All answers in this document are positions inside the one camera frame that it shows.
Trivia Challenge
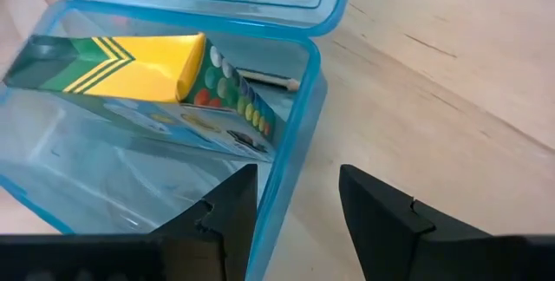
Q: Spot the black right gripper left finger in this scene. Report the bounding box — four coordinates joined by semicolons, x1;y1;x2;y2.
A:
149;163;260;281

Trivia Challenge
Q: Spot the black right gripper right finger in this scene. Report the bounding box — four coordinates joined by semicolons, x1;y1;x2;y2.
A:
338;163;495;281

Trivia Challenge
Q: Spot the blue transparent plastic pencil case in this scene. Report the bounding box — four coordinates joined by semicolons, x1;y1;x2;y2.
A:
0;0;357;281

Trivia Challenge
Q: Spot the orange pencil with red eraser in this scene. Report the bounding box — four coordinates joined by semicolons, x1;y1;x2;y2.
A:
236;67;302;94

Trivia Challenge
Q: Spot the green yellow crayon box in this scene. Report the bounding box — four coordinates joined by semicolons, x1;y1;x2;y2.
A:
2;32;279;164

